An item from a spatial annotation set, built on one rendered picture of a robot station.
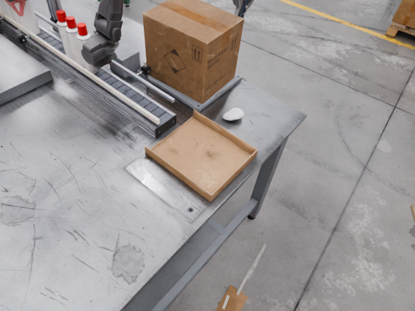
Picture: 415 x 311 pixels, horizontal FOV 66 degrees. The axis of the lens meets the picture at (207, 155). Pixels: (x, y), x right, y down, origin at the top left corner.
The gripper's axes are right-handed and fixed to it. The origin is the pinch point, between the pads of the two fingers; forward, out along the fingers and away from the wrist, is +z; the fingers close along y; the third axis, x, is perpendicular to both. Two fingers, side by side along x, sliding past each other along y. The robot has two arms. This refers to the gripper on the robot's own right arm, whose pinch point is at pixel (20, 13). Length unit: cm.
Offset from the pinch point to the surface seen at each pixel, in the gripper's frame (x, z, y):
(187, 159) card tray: 1, 19, 91
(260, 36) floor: 225, 101, -6
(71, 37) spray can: 3.7, 0.0, 28.2
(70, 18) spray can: 5.7, -6.5, 27.8
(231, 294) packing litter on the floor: 1, 101, 123
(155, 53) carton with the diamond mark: 24, 4, 53
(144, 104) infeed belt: 7, 14, 63
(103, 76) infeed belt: 7.2, 14.0, 39.0
